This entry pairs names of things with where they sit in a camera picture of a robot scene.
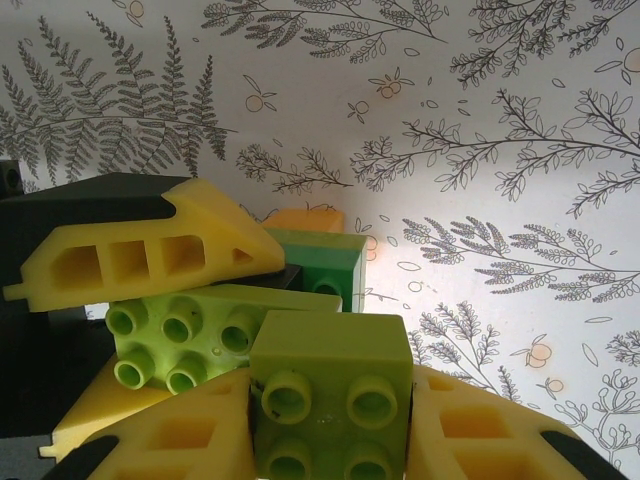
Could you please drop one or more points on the lime 2x2 lego brick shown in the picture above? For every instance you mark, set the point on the lime 2x2 lego brick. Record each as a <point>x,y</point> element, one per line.
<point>330,350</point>

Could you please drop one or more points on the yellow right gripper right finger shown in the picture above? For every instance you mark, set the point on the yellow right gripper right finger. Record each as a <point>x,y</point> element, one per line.
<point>450,450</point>

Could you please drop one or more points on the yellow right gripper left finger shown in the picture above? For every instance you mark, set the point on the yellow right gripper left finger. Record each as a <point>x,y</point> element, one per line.
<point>200,460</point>

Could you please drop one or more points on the lime 2x4 lego brick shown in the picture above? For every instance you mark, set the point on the lime 2x4 lego brick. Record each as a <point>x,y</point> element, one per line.
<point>150,345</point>

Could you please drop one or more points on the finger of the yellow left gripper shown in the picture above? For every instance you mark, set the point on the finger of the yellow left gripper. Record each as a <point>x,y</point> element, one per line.
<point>220,235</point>
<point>100,405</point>

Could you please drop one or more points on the green 2x4 lego brick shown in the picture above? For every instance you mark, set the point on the green 2x4 lego brick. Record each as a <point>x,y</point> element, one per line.
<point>320,260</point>

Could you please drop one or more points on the orange 2x2 lego brick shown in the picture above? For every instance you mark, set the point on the orange 2x2 lego brick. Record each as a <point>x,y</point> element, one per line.
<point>310,220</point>

